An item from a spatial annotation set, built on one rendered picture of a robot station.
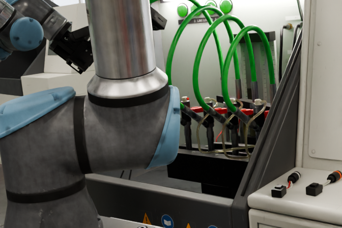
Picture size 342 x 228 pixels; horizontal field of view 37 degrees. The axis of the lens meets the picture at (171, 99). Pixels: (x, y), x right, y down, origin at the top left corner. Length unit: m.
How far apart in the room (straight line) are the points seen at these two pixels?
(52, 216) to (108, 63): 0.23
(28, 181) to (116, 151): 0.13
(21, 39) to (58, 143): 0.52
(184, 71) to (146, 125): 1.12
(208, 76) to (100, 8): 1.11
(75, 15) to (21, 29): 3.16
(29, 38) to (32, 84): 3.25
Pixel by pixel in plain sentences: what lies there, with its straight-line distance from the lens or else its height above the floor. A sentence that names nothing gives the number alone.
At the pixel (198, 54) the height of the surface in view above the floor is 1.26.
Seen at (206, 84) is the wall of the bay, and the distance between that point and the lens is 1.75.
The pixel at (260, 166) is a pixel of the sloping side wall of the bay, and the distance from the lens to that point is 1.14.
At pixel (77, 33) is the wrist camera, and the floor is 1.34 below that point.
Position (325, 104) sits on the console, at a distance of 1.23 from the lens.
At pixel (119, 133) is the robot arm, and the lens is 0.70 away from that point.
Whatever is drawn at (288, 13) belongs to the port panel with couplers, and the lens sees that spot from 1.56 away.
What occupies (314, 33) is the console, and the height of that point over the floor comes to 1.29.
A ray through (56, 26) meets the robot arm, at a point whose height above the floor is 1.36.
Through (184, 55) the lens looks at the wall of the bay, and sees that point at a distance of 1.79.
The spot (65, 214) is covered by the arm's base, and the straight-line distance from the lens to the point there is 0.75.
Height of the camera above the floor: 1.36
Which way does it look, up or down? 9 degrees down
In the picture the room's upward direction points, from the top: 6 degrees counter-clockwise
